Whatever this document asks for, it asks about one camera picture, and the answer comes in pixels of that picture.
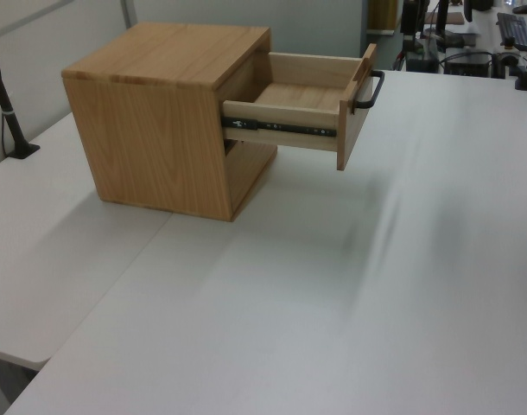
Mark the wooden drawer with black handle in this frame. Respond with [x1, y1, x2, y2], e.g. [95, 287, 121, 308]
[221, 42, 385, 171]

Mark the black metal drawer handle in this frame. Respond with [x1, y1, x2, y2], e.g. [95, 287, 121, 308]
[348, 70, 385, 114]

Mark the light wooden drawer cabinet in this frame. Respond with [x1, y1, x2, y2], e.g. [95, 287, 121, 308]
[60, 21, 278, 224]

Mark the yellow wooden board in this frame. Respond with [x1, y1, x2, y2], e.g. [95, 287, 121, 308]
[366, 0, 397, 32]

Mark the black box device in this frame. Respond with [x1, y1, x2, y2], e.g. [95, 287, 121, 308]
[443, 51, 493, 77]

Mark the black stand pole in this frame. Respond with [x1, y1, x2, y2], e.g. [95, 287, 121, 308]
[0, 36, 41, 159]

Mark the black computer keyboard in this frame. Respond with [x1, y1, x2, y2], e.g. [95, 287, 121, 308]
[496, 11, 527, 51]

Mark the black metal drawer slide rail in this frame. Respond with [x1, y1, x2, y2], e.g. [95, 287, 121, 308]
[222, 116, 337, 138]

